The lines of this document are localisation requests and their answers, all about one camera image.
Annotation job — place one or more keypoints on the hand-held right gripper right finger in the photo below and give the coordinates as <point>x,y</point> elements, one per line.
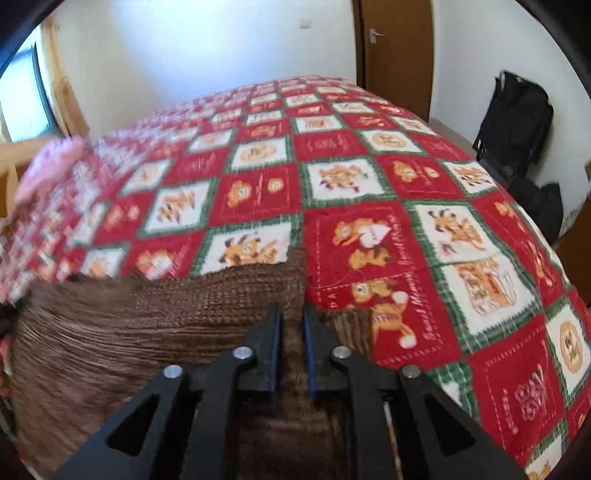
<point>314,355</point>

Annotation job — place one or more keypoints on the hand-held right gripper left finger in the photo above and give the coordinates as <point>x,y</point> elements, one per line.
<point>272,350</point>

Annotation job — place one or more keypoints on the brown knitted sun-print sweater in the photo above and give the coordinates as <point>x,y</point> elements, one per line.
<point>138,332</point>

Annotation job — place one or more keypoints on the red checkered printed bedspread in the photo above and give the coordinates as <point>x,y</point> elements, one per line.
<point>369,184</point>

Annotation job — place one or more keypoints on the small black bag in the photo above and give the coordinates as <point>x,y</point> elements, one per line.
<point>540,207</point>

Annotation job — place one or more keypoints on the pink floral blanket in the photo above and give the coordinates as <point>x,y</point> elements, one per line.
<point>51,166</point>

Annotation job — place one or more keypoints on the brown wooden door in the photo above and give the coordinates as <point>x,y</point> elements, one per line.
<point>401,69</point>

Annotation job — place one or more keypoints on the large black backpack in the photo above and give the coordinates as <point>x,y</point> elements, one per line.
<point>517,124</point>

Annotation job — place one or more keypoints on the cream wooden headboard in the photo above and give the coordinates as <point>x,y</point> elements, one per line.
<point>9,157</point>

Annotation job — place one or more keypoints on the yellow patterned curtain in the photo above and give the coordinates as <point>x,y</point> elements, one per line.
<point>64,92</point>

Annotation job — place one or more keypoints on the window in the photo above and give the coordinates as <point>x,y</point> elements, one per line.
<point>23,97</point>

